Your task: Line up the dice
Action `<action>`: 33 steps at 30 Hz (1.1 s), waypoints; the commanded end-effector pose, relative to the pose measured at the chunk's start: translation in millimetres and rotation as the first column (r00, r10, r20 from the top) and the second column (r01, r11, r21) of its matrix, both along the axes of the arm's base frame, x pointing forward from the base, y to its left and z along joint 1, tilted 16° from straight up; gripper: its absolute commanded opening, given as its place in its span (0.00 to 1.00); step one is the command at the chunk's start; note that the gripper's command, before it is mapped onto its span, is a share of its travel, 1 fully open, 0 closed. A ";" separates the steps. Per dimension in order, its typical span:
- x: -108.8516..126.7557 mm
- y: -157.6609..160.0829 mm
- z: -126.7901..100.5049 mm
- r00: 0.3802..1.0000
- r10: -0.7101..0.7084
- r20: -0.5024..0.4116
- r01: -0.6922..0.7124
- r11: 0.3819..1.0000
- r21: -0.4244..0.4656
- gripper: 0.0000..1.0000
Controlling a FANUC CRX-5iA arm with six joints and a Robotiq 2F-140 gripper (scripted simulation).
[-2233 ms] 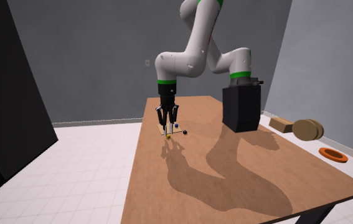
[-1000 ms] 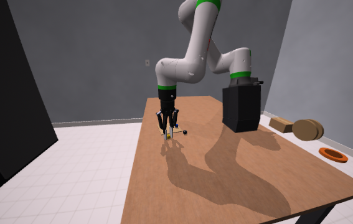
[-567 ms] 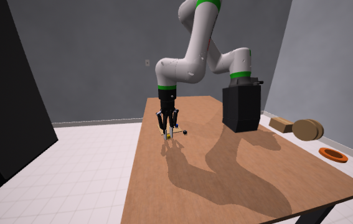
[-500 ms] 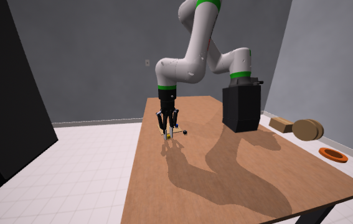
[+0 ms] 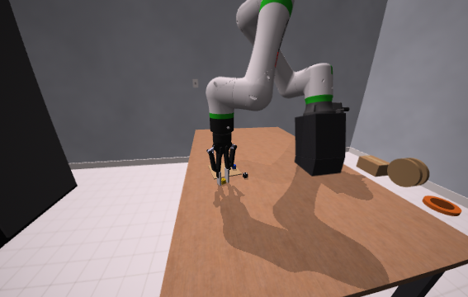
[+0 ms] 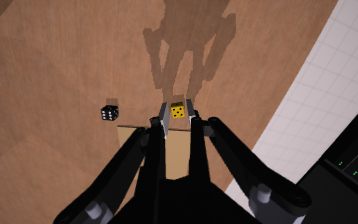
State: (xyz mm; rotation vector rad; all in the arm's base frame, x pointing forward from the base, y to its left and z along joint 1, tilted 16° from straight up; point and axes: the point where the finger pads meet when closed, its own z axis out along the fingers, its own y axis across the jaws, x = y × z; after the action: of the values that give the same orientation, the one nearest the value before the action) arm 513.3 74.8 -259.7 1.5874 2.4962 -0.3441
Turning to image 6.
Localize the tan flat mat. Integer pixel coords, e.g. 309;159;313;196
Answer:
117;126;191;180

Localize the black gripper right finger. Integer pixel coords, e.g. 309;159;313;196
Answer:
186;99;312;224

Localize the yellow die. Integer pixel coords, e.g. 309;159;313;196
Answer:
171;102;185;118

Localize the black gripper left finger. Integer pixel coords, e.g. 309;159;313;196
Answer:
53;102;170;224

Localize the black die with white pips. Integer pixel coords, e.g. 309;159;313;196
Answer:
101;105;119;121

